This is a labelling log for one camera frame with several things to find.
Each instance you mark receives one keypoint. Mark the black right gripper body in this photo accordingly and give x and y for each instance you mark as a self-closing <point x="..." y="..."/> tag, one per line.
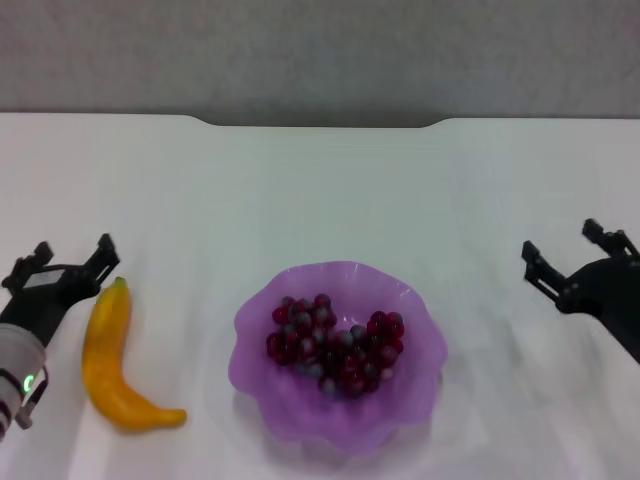
<point x="600" y="290"/>

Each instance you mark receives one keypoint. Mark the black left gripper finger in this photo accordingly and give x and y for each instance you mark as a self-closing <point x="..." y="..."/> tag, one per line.
<point x="30" y="260"/>
<point x="102" y="257"/>

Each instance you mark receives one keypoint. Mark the yellow banana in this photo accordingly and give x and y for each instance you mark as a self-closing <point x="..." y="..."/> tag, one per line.
<point x="107" y="360"/>

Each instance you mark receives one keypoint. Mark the purple wavy plastic bowl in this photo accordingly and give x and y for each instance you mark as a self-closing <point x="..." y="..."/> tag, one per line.
<point x="320" y="420"/>

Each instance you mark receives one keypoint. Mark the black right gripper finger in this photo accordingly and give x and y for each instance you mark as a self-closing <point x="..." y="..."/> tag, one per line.
<point x="607" y="240"/>
<point x="542" y="270"/>

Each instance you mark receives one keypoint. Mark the dark red grape bunch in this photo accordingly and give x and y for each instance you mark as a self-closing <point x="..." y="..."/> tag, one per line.
<point x="340" y="350"/>

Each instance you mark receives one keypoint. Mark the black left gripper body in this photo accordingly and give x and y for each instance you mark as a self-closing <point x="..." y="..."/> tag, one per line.
<point x="37" y="300"/>

